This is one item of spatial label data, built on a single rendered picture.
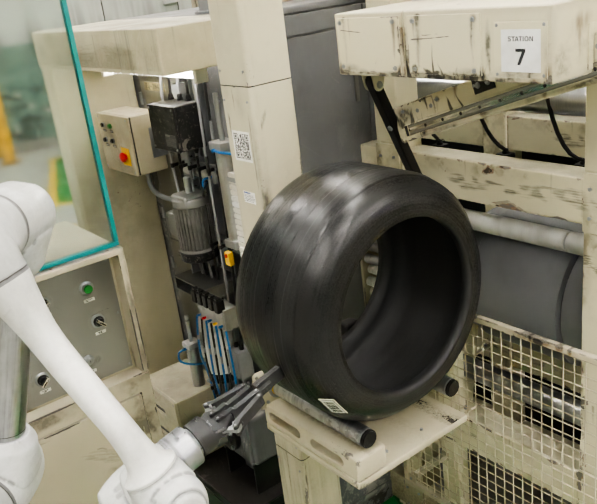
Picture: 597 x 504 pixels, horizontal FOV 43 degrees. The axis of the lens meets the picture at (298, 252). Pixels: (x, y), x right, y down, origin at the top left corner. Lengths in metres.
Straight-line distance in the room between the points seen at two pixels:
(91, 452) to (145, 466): 0.84
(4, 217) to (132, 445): 0.46
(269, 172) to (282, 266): 0.35
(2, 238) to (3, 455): 0.53
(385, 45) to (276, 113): 0.30
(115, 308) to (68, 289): 0.15
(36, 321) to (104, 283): 0.67
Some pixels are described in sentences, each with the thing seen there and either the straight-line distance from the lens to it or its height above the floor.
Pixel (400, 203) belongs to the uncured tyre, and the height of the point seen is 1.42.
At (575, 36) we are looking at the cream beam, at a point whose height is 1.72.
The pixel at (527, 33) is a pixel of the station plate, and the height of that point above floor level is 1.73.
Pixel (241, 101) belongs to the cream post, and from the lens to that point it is 1.80.
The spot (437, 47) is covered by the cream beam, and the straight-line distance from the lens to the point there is 1.66.
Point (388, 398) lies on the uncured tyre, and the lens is 1.71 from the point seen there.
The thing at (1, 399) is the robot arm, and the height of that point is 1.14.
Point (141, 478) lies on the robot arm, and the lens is 1.36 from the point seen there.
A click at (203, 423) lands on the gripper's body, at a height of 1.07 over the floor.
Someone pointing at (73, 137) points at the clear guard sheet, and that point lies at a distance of 1.96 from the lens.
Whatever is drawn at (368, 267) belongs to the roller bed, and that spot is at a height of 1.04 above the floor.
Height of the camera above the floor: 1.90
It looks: 21 degrees down
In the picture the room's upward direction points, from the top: 7 degrees counter-clockwise
